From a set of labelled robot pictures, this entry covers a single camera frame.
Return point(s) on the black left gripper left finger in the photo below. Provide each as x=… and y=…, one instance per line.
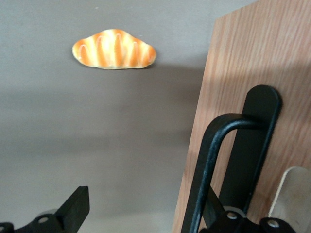
x=70, y=213

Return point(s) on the orange striped toy bread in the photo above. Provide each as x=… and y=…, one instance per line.
x=114, y=49

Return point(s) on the silver metal plate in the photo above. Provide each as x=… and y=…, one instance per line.
x=294, y=194

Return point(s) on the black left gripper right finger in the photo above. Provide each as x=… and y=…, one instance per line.
x=233, y=223

